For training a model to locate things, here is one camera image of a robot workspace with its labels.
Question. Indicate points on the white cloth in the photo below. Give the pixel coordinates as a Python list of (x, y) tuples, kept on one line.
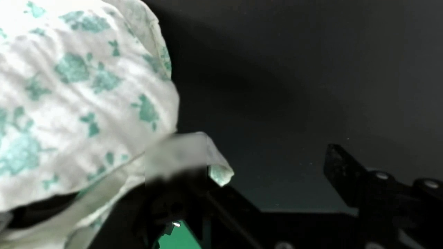
[(69, 91)]

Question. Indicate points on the green backdrop curtain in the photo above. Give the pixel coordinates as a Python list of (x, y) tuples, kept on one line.
[(177, 237)]

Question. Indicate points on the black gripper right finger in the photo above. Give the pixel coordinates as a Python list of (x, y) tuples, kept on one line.
[(392, 212)]

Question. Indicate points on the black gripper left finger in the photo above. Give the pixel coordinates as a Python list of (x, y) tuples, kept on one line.
[(139, 216)]

